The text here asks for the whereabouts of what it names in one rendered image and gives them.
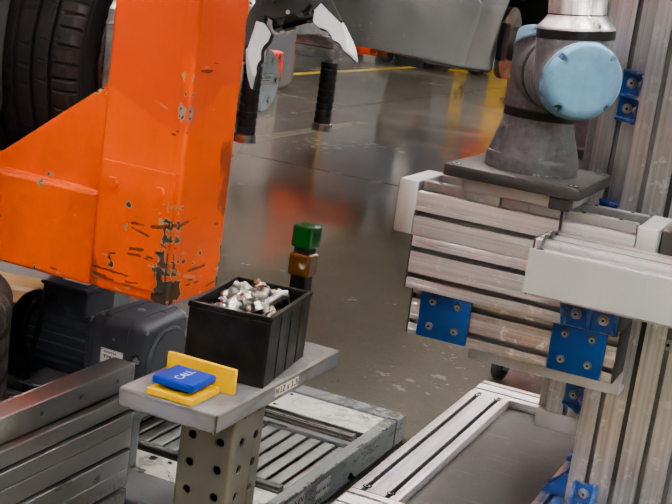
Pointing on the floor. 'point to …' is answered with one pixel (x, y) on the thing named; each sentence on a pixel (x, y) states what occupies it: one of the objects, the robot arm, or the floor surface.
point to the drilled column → (219, 463)
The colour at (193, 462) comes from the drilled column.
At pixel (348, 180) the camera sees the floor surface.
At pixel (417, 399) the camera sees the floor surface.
